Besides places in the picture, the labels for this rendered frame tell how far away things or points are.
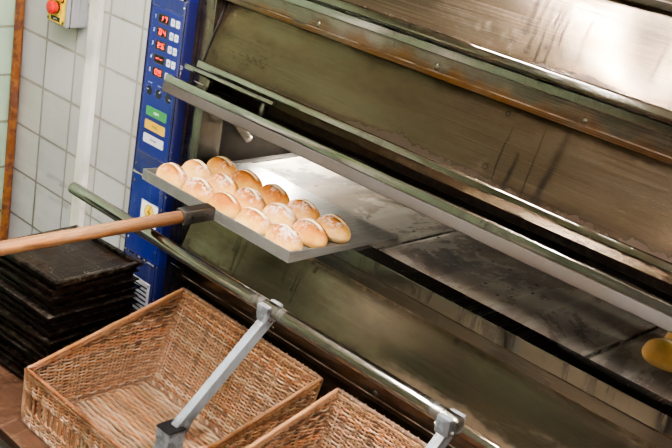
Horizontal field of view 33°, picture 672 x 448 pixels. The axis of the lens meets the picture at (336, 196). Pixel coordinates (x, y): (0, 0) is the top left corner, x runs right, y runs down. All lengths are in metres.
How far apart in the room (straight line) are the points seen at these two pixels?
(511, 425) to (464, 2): 0.88
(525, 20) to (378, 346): 0.83
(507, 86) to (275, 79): 0.66
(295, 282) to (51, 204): 1.09
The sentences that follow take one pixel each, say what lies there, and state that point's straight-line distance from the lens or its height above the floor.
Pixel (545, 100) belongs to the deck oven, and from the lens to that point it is 2.24.
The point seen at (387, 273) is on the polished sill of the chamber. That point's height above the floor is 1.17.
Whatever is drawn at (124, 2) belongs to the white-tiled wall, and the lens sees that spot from 3.19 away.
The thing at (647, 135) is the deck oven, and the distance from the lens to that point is 2.13.
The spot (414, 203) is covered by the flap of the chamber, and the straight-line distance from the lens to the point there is 2.27.
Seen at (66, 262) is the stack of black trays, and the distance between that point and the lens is 3.04.
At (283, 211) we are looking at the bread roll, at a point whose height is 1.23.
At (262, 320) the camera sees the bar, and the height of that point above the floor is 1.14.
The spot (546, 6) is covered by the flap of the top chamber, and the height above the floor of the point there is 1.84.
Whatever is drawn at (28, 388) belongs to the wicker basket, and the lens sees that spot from 2.89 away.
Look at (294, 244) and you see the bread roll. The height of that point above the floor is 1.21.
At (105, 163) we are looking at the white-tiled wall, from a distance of 3.33.
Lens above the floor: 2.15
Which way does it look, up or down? 19 degrees down
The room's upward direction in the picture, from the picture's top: 10 degrees clockwise
